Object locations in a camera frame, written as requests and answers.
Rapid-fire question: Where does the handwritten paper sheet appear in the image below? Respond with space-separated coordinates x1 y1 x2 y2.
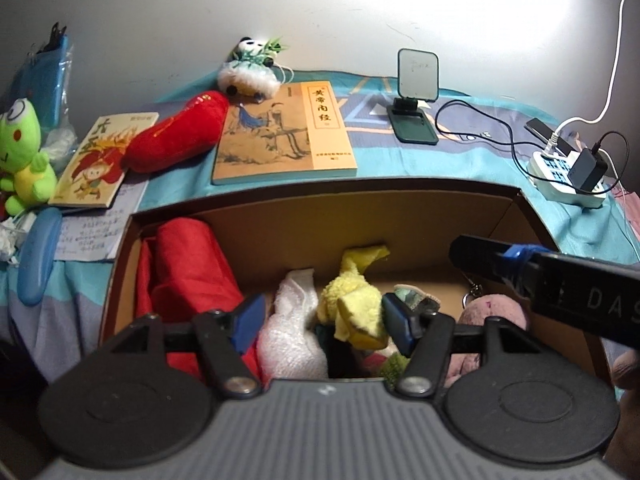
54 180 150 262

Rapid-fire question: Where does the white towel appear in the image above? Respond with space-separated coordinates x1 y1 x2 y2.
257 268 331 381

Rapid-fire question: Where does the green fleece cloth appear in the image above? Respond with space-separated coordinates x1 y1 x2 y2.
379 352 410 382

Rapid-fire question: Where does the yellow comic book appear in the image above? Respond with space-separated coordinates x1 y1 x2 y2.
48 111 160 209

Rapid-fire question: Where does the white cable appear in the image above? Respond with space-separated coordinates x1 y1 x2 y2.
550 0 632 146

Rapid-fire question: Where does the black cable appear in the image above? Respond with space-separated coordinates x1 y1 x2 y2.
435 100 628 196

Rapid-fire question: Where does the blue striped bedsheet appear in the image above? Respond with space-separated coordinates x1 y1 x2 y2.
0 67 640 376

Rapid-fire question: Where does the yellow fleece cloth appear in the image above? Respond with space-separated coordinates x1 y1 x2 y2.
317 244 391 348

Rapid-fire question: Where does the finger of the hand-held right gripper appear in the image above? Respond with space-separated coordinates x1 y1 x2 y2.
450 234 543 286

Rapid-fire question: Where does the red chili plush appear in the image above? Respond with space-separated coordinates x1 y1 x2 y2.
121 91 230 173

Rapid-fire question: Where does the blue packet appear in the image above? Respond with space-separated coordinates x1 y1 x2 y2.
10 22 71 131

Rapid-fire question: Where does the clear plastic bag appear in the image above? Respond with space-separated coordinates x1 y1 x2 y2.
42 127 78 171

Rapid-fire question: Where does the green frog plush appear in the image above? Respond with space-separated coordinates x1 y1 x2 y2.
0 97 58 216

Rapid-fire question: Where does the tan illustrated book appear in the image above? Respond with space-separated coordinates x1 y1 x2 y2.
211 80 358 186

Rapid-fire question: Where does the phone stand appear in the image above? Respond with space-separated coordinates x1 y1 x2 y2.
387 48 441 146

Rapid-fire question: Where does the black phone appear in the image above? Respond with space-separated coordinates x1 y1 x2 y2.
524 117 583 156

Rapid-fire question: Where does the red cloth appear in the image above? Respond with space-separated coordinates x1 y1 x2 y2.
135 217 263 381

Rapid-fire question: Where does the black charger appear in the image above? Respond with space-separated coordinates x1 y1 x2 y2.
567 149 610 194

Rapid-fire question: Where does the person's right hand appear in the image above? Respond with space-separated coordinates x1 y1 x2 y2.
612 349 640 391

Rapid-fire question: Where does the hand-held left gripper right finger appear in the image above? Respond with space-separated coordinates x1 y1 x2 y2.
382 294 538 397

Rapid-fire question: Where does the black fleece cloth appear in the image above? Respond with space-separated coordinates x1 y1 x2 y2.
315 324 386 380

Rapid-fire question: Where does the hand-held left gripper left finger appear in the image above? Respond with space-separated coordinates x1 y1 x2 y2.
97 294 267 398

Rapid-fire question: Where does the dark brown cardboard box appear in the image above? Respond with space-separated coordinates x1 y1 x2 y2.
97 177 613 396

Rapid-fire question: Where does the pink plush with keychain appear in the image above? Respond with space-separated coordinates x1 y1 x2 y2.
445 270 531 381

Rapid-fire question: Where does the blue glasses case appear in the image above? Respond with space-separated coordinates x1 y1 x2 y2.
17 207 63 307

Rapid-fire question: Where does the light green pouch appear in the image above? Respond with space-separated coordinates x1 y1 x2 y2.
392 284 441 313

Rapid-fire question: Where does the panda plush toy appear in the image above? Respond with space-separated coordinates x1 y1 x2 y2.
217 36 291 97

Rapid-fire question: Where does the white power strip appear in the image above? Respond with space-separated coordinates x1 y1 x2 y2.
527 151 608 209

